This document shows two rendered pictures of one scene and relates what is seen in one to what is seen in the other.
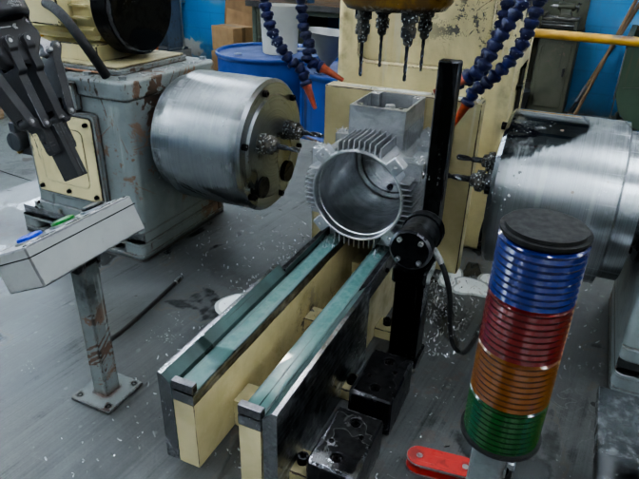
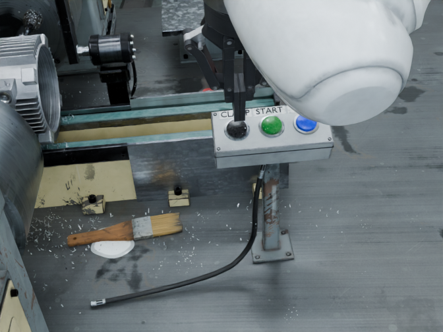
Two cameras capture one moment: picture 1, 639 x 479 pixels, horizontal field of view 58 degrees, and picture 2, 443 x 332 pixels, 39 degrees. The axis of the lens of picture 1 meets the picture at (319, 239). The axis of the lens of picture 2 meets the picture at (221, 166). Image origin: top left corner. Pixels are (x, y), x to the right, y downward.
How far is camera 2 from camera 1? 1.42 m
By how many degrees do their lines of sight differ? 91
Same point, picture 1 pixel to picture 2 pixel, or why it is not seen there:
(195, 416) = not seen: hidden behind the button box
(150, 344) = (204, 260)
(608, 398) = (170, 28)
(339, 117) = not seen: outside the picture
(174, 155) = (27, 206)
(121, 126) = (10, 243)
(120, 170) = (27, 304)
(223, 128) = (18, 127)
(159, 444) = (285, 195)
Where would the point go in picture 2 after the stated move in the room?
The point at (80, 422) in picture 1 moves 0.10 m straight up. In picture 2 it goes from (305, 239) to (307, 195)
